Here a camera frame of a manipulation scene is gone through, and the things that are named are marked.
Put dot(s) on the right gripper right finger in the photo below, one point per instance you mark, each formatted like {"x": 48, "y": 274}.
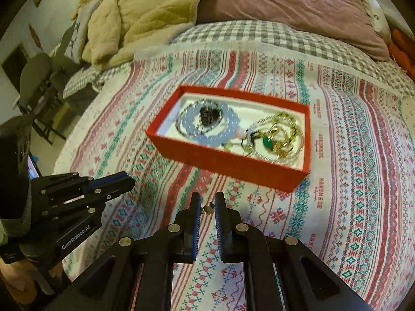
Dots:
{"x": 279, "y": 274}

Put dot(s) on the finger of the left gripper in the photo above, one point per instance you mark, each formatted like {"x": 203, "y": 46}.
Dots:
{"x": 69, "y": 186}
{"x": 65, "y": 210}

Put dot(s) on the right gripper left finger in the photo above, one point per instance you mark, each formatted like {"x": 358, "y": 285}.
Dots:
{"x": 136, "y": 274}

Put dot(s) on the small gold earring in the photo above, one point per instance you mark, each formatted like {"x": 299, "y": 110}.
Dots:
{"x": 208, "y": 209}

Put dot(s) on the black hair claw clip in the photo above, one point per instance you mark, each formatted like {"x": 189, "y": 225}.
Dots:
{"x": 209, "y": 115}

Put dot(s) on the red jewelry box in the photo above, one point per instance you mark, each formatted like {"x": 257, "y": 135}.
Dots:
{"x": 260, "y": 139}

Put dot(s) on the left hand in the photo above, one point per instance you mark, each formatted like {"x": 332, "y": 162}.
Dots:
{"x": 22, "y": 287}

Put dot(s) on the dark folding chair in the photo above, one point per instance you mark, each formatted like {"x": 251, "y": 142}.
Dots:
{"x": 41, "y": 94}

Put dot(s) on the patterned knit blanket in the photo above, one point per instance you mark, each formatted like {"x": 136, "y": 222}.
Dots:
{"x": 354, "y": 210}

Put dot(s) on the beige quilted comforter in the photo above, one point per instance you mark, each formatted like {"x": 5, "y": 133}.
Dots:
{"x": 107, "y": 33}

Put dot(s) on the red orange plush toy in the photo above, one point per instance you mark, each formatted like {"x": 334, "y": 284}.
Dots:
{"x": 401, "y": 49}

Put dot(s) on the white plush toy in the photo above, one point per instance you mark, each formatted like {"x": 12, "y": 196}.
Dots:
{"x": 378, "y": 19}

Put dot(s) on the mauve pillow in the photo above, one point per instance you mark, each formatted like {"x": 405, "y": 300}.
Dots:
{"x": 343, "y": 20}

